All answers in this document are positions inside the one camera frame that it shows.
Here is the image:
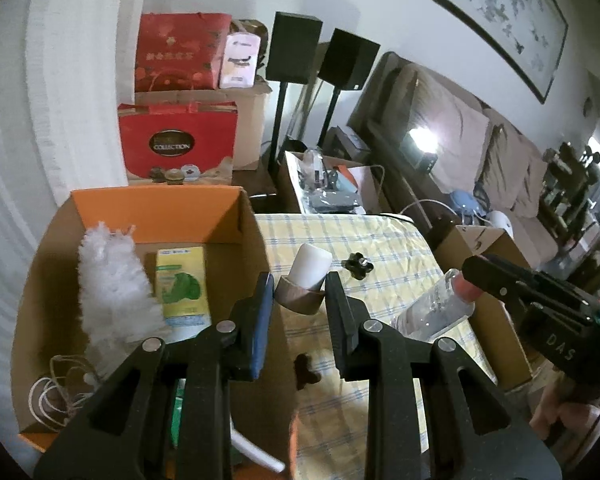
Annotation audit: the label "black star knob with screw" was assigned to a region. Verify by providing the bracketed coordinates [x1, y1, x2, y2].
[344, 254, 375, 281]

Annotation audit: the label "white lamp with wooden base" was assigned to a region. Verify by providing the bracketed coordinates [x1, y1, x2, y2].
[274, 242, 333, 315]

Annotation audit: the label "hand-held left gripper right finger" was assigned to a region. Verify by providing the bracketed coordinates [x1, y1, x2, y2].
[325, 271, 563, 480]

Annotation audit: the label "dark brown star knob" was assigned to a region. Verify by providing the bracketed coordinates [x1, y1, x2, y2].
[292, 353, 323, 390]

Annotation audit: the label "black speaker stand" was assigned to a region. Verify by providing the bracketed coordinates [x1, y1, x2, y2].
[316, 89, 342, 148]
[270, 81, 290, 181]

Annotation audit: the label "orange cardboard box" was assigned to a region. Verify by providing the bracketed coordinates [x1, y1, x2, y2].
[11, 185, 303, 480]

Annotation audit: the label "blue and white appliance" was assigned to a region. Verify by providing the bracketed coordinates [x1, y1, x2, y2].
[447, 189, 486, 218]

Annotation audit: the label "red gift box on top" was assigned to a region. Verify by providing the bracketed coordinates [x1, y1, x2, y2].
[135, 12, 232, 93]

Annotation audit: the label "red gift box with handle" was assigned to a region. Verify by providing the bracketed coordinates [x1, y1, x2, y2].
[117, 101, 240, 187]

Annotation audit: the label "white wired earphones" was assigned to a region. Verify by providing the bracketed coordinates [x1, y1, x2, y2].
[27, 355, 101, 433]

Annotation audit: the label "bright lit device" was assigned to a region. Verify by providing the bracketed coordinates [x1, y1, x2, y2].
[402, 127, 438, 168]

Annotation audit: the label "open cardboard box with clutter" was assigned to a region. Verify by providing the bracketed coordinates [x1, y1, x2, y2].
[280, 149, 382, 216]

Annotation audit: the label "plain brown cardboard box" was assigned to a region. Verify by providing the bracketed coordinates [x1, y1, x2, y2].
[432, 224, 533, 391]

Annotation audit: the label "green packet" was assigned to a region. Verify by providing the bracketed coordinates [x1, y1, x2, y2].
[170, 377, 246, 466]

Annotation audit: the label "person's right hand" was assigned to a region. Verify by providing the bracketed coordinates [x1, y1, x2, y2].
[530, 375, 600, 447]

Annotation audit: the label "white printed box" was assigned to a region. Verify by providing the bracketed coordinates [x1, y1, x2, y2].
[219, 32, 261, 90]

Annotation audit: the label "large brown cardboard box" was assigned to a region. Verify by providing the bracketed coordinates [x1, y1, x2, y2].
[134, 80, 273, 171]

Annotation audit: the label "beige sofa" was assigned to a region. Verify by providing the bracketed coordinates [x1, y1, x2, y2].
[347, 51, 556, 271]

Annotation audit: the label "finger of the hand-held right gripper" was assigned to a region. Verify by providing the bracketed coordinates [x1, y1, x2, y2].
[485, 253, 551, 286]
[461, 256, 531, 311]

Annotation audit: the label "yellow and green box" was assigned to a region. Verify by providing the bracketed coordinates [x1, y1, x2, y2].
[155, 246, 212, 330]

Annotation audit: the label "dark shelf with ornaments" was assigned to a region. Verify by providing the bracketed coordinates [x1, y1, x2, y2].
[540, 142, 600, 261]

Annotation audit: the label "black speaker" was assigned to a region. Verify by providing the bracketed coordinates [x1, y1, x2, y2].
[265, 11, 323, 83]
[317, 28, 381, 92]

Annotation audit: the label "white round appliance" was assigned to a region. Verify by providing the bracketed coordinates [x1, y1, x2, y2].
[485, 211, 512, 233]

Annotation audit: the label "white duster with handle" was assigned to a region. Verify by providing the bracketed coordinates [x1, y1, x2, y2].
[76, 225, 286, 474]

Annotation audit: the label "clear plastic bottle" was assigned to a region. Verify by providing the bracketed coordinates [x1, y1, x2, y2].
[392, 268, 477, 343]

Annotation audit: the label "framed ink painting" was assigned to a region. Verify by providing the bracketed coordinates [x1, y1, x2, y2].
[401, 0, 570, 105]

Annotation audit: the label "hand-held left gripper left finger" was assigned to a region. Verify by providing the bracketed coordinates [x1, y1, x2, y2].
[32, 272, 276, 480]

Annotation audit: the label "yellow checked tablecloth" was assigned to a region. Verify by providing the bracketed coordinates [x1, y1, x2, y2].
[254, 212, 498, 480]

